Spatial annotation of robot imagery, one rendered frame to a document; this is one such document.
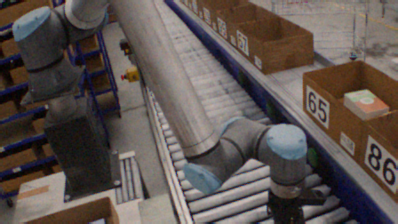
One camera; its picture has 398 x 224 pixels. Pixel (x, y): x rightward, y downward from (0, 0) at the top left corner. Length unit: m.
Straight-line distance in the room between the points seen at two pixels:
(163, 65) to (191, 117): 0.12
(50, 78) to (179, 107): 0.65
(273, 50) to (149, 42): 1.10
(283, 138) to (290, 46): 1.03
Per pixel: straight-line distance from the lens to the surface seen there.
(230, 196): 1.27
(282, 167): 0.80
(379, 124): 1.13
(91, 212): 1.30
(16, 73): 2.47
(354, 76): 1.52
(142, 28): 0.70
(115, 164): 1.55
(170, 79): 0.71
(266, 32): 2.13
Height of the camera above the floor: 1.63
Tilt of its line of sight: 36 degrees down
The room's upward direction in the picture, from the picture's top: 7 degrees counter-clockwise
